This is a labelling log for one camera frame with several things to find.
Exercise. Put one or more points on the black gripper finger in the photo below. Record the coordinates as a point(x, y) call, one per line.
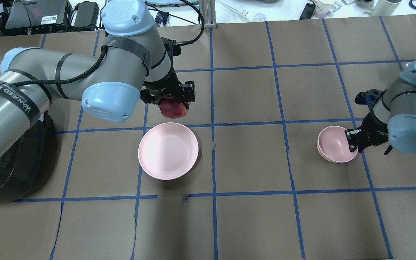
point(352, 139)
point(388, 150)

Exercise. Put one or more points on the red apple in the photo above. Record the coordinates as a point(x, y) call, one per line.
point(172, 108)

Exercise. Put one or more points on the pink bowl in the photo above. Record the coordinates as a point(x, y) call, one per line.
point(333, 146)

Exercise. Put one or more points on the pink plate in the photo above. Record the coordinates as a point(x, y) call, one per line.
point(168, 151)

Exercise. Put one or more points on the black power adapter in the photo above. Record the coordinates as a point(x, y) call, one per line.
point(86, 15)

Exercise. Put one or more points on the black computer box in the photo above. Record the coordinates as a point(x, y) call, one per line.
point(37, 14)

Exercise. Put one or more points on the dark grey rice cooker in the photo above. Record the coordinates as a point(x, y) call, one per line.
point(19, 165)

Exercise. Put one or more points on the aluminium frame post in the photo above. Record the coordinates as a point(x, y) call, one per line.
point(207, 9)

